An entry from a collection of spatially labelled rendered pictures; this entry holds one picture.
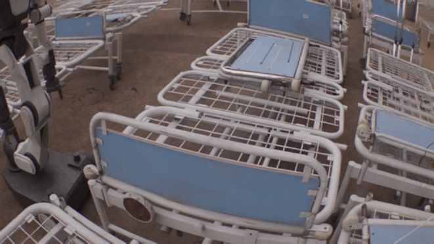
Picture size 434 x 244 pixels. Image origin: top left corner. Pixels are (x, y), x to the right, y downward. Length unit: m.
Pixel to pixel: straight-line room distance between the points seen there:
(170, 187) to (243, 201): 0.22
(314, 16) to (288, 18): 0.24
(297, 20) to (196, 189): 2.00
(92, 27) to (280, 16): 1.57
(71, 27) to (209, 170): 2.40
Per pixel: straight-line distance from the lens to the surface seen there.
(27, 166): 1.82
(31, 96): 1.53
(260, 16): 2.85
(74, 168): 1.84
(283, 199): 0.98
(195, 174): 1.00
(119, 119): 1.01
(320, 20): 2.78
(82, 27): 3.03
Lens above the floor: 1.28
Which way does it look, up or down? 31 degrees down
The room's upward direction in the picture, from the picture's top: 2 degrees clockwise
